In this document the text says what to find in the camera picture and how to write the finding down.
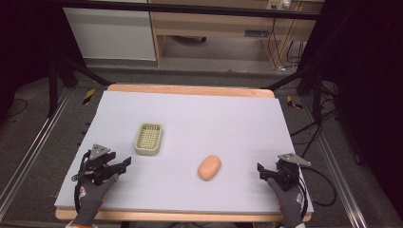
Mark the black curtain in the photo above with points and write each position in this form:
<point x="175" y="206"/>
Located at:
<point x="367" y="95"/>
<point x="28" y="38"/>

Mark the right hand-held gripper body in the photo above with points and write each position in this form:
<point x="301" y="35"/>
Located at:
<point x="289" y="171"/>

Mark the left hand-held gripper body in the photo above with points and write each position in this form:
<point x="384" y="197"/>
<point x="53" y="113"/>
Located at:
<point x="96" y="161"/>

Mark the white cabinet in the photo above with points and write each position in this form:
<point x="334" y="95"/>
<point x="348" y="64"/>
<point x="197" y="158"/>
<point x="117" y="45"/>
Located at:
<point x="111" y="34"/>

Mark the white power strip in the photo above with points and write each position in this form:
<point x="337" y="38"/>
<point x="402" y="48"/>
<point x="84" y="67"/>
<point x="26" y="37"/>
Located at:
<point x="278" y="3"/>

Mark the yellow black striped marker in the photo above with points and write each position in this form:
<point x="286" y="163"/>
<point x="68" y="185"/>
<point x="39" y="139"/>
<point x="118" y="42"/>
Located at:
<point x="89" y="96"/>
<point x="294" y="103"/>

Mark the black metal frame bar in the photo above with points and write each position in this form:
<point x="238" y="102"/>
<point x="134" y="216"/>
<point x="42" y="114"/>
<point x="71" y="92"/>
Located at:
<point x="190" y="9"/>

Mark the wooden desk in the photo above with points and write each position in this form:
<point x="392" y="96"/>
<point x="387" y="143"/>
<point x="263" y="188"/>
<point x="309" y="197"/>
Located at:
<point x="215" y="23"/>

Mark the pale green soap dish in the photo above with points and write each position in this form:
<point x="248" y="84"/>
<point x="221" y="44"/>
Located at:
<point x="148" y="139"/>

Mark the aluminium rail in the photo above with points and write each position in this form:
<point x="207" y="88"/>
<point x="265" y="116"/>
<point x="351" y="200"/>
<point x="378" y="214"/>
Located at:
<point x="34" y="148"/>
<point x="339" y="177"/>

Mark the white foam sheet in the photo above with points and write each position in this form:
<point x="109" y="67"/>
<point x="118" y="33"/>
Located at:
<point x="202" y="126"/>

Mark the orange soap bar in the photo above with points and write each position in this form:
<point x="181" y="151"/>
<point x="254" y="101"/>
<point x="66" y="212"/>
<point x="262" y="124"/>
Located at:
<point x="209" y="167"/>

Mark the black metal stand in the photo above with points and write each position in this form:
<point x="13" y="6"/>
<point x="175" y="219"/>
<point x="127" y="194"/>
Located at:
<point x="55" y="85"/>
<point x="312" y="85"/>

